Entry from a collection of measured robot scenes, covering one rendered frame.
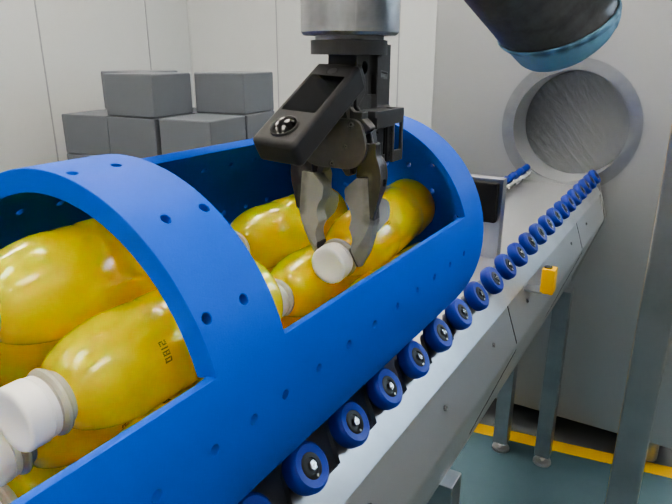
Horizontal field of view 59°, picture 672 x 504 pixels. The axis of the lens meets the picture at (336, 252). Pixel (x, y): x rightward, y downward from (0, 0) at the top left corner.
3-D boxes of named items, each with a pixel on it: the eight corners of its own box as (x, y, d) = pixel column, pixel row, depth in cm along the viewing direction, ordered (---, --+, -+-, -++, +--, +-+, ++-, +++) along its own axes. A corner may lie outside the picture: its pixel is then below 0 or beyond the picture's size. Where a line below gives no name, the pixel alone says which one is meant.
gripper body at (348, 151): (404, 166, 61) (410, 41, 57) (364, 180, 54) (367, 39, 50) (340, 159, 64) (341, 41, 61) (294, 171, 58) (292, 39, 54)
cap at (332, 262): (339, 283, 61) (330, 290, 59) (314, 255, 61) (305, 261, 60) (361, 262, 59) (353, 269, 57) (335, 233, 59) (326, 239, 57)
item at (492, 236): (500, 255, 116) (507, 177, 111) (494, 261, 113) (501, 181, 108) (451, 247, 121) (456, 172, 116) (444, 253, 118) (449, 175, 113)
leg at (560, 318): (552, 460, 201) (576, 287, 181) (548, 470, 196) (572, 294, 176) (535, 454, 203) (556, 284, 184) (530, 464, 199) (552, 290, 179)
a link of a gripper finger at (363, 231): (405, 253, 61) (395, 164, 59) (379, 270, 57) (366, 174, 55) (379, 253, 63) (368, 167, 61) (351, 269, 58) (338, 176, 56)
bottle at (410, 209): (410, 242, 76) (339, 303, 62) (373, 201, 77) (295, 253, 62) (447, 208, 72) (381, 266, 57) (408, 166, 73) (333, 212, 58)
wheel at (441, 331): (441, 310, 77) (429, 316, 78) (427, 322, 73) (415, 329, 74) (460, 340, 77) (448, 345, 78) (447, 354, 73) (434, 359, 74)
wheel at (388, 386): (390, 358, 65) (377, 364, 66) (370, 376, 61) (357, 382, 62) (412, 393, 65) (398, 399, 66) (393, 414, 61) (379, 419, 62)
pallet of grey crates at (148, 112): (280, 236, 448) (274, 71, 411) (220, 269, 378) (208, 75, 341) (152, 219, 493) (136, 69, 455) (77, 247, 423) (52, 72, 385)
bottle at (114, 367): (235, 342, 51) (35, 463, 36) (206, 265, 50) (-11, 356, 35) (297, 329, 47) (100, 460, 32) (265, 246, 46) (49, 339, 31)
